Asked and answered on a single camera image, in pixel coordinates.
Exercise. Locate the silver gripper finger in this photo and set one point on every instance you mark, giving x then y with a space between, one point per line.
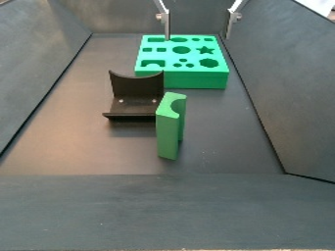
233 16
163 16

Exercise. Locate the green arch block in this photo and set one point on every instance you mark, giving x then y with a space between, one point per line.
169 124

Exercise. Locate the green shape sorter board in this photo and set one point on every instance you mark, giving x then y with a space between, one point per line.
189 59

